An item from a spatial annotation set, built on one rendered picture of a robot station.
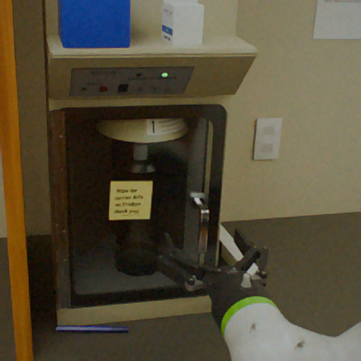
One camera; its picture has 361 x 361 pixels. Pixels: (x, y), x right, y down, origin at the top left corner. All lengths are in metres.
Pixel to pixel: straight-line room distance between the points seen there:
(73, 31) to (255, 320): 0.49
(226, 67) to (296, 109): 0.69
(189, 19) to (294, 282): 0.71
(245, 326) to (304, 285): 0.59
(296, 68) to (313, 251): 0.46
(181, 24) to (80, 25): 0.16
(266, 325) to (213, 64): 0.41
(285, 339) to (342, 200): 1.05
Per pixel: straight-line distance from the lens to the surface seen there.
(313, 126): 1.74
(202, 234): 1.17
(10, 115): 1.00
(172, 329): 1.29
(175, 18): 1.00
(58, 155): 1.11
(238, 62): 1.03
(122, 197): 1.15
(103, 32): 0.96
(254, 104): 1.65
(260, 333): 0.87
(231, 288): 0.97
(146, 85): 1.05
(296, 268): 1.53
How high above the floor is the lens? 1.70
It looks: 24 degrees down
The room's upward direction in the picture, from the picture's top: 3 degrees clockwise
